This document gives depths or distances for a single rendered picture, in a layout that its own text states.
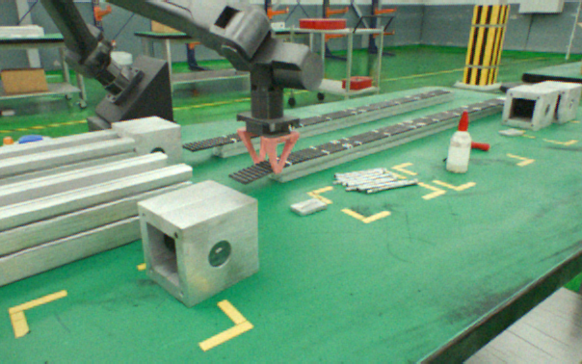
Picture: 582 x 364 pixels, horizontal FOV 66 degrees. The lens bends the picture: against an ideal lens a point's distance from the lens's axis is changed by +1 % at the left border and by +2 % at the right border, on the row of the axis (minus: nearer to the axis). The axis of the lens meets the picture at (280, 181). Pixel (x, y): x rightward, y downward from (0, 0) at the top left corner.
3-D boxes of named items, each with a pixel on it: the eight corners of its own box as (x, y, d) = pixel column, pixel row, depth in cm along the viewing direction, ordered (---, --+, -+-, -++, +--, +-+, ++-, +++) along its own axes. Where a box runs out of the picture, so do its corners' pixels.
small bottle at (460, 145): (470, 170, 86) (481, 111, 81) (458, 174, 84) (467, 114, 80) (454, 166, 89) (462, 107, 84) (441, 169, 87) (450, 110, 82)
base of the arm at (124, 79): (135, 69, 128) (109, 101, 127) (112, 49, 123) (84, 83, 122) (145, 72, 122) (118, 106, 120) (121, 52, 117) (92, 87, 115)
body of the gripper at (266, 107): (272, 135, 71) (272, 89, 68) (235, 123, 78) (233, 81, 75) (301, 128, 75) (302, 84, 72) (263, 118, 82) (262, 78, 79)
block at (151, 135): (154, 158, 93) (149, 114, 90) (184, 173, 84) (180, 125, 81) (113, 168, 88) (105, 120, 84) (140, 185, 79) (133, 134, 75)
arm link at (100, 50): (110, 63, 123) (98, 77, 121) (78, 36, 116) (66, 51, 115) (123, 61, 116) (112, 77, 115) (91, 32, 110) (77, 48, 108)
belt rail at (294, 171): (497, 106, 142) (499, 96, 141) (511, 108, 139) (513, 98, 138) (268, 176, 83) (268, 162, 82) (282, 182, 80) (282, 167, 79)
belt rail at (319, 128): (442, 98, 155) (443, 90, 154) (453, 99, 152) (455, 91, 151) (213, 153, 96) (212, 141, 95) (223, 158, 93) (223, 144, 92)
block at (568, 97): (531, 112, 134) (538, 80, 131) (574, 118, 126) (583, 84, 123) (516, 117, 128) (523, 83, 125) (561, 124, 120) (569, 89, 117)
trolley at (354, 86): (287, 105, 525) (287, 14, 488) (319, 99, 559) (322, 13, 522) (355, 120, 453) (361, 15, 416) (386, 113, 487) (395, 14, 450)
